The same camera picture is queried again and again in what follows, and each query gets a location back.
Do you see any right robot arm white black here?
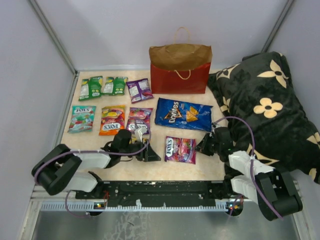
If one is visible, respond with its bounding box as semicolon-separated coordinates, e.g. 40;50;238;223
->
195;127;303;221

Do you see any purple candy bag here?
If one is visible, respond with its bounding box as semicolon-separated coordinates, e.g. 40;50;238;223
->
164;136;196;165
126;107;153;133
126;78;154;104

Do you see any black floral pillow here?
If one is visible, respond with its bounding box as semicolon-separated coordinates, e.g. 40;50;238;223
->
207;51;320;183

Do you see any white toothed cable rail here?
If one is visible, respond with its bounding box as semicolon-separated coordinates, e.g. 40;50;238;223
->
39;201;237;213

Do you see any colourful candy bag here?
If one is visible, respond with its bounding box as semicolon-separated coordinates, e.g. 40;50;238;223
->
67;105;96;134

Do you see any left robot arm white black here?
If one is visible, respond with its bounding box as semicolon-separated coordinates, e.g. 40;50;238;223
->
31;127;161;199

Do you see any blue tortilla chips bag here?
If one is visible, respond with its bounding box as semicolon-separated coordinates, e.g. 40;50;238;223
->
154;98;212;132

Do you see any red brown paper bag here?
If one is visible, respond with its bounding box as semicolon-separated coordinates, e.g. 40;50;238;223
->
148;42;213;94

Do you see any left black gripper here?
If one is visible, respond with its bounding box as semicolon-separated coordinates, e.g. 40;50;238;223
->
120;138;161;162

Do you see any green yellow snack bag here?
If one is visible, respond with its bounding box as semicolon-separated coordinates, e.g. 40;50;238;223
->
78;75;103;101
101;76;128;96

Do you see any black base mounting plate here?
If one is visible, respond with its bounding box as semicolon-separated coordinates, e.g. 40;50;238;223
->
75;180;234;208

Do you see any orange candy bag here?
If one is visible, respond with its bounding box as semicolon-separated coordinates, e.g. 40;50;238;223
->
99;105;126;136

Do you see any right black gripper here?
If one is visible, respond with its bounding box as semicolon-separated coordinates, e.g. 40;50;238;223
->
193;132;222;156

